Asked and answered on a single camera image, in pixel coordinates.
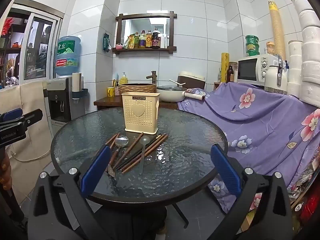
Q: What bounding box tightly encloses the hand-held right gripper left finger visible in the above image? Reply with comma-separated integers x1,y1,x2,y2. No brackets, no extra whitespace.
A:
27,144,112,240

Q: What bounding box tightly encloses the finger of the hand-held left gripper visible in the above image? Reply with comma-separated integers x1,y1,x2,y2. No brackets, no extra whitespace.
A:
15,109,43,132
0,108,23,124

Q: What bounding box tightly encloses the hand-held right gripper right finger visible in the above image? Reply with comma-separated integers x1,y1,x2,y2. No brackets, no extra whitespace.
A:
207,144,294,240

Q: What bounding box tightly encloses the metal spoon with wooden handle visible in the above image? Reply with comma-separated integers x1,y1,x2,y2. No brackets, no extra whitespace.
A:
107,135,129,178

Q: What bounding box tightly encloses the pile of chopsticks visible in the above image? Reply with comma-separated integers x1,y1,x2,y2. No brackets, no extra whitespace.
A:
105,132,169,174

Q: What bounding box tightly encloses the cream plastic utensil holder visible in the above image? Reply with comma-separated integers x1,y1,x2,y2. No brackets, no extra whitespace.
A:
121,92,160,133

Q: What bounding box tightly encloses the person's left hand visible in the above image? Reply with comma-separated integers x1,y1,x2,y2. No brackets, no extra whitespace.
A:
0,152,12,190

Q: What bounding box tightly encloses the beige cloth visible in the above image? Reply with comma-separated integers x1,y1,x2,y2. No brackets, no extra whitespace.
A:
0,82,55,162

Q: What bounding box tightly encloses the grey water dispenser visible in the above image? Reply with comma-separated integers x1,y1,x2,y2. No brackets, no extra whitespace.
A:
46,77,85,130

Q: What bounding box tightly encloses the purple floral cloth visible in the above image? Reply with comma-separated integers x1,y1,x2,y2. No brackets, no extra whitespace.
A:
177,81,320,213

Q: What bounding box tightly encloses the black table leg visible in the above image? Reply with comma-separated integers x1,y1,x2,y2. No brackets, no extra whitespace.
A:
172,202,191,229

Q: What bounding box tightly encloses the sliding window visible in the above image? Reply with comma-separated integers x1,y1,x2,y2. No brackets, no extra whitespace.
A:
23,12,62,81

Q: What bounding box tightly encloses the blue water jug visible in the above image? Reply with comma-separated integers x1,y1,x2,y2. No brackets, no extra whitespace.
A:
55,36,82,77

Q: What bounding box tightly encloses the red artificial flower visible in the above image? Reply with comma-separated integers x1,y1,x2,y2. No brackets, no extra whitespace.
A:
1,17,13,36

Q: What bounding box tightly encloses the woven pattern wash basin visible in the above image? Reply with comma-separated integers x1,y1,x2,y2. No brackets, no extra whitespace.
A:
118,83,158,95

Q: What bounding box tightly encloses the cream pan with glass lid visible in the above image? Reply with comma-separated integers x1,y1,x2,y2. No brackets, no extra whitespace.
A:
156,85,211,103

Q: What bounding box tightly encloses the brown and cream rice cooker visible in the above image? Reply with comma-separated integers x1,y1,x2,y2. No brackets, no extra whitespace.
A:
178,71,206,91

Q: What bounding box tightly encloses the white kettle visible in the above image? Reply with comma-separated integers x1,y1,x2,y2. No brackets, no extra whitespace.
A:
264,55,289,95

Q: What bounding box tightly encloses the white microwave oven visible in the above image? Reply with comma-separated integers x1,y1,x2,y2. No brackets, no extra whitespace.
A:
237,54,281,85

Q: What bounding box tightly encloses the bronze faucet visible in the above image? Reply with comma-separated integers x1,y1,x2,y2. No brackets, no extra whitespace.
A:
146,70,158,84

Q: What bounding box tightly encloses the dark soy sauce bottle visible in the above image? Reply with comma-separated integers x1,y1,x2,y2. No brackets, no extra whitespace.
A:
151,28,161,49

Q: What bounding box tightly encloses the tall stack of paper cups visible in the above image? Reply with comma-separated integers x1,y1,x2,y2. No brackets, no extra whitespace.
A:
268,0,287,61

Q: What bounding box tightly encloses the white cable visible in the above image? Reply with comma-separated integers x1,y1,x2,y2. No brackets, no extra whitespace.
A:
10,149,34,163

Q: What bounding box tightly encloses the teal plastic wall holder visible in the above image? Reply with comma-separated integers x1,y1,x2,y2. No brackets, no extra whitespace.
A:
72,88,89,101

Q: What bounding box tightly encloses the green wall packet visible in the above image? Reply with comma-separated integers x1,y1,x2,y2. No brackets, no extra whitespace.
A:
103,32,112,53

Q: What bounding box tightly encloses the wooden wall shelf with mirror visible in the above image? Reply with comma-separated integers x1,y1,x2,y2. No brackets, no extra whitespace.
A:
112,11,178,55

